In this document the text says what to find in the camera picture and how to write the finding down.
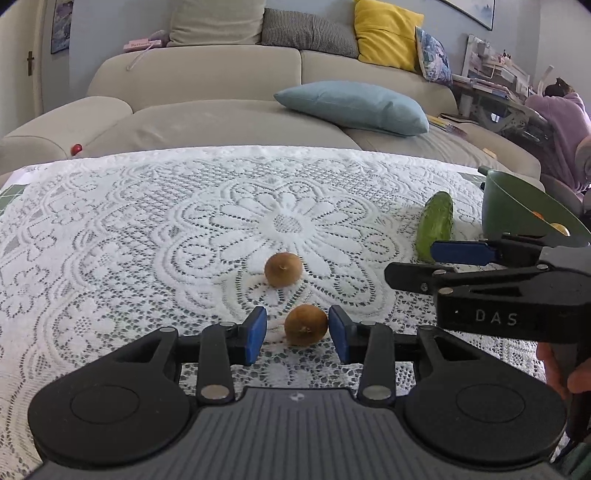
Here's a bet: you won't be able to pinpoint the yellow pillow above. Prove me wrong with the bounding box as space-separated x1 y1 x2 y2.
353 0 424 73

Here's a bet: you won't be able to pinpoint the blue wall poster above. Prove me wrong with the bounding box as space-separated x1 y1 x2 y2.
50 0 75 55

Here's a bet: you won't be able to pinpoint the black white checked pillow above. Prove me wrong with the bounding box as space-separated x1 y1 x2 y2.
261 8 361 58

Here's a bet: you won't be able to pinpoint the books on sofa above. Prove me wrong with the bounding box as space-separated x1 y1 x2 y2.
426 113 469 137

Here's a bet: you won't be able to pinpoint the brown kiwi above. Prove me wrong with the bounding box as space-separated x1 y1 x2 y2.
264 252 304 288
284 304 329 347

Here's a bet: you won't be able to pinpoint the green plastic colander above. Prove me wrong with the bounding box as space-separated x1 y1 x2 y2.
478 167 591 247

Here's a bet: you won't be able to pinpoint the blue printed pillow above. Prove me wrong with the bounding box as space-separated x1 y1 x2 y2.
414 26 454 88

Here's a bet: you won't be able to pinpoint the framed wall picture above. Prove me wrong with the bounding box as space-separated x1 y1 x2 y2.
438 0 496 32

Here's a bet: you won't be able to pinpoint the grey chair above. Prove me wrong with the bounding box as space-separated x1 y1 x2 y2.
540 138 591 217

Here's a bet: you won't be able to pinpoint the green cucumber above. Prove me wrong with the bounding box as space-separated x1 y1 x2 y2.
414 191 454 264

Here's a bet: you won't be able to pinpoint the light blue pillow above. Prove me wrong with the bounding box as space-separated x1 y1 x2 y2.
273 80 430 137

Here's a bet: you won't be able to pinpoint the beige pillow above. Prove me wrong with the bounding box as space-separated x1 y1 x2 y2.
166 0 267 47

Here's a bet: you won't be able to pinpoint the beige sofa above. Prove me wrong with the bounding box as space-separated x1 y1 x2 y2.
0 44 543 181

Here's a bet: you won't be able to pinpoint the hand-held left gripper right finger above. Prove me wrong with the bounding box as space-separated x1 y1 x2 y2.
328 305 489 403

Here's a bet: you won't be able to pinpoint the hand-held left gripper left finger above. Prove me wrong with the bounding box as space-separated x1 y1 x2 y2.
108 305 269 403

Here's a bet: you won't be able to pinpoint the person's right hand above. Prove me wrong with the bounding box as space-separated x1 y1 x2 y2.
537 344 591 400

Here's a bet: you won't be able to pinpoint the cluttered desk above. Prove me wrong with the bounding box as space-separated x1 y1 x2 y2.
452 34 550 139

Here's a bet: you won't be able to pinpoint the white lace tablecloth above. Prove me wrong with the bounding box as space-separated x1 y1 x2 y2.
0 145 561 480

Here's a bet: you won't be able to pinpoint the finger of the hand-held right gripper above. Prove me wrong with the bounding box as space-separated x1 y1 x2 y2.
384 261 555 296
430 234 555 268

